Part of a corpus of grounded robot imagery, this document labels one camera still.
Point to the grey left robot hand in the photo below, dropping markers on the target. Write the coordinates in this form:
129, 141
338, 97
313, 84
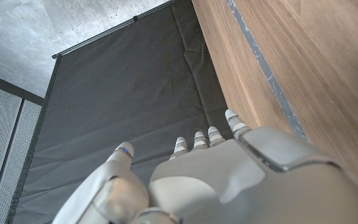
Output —
228, 186

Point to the wooden table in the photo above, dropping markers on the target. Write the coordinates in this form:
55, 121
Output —
270, 77

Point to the grey backdrop top rod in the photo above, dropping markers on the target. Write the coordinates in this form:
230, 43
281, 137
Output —
104, 33

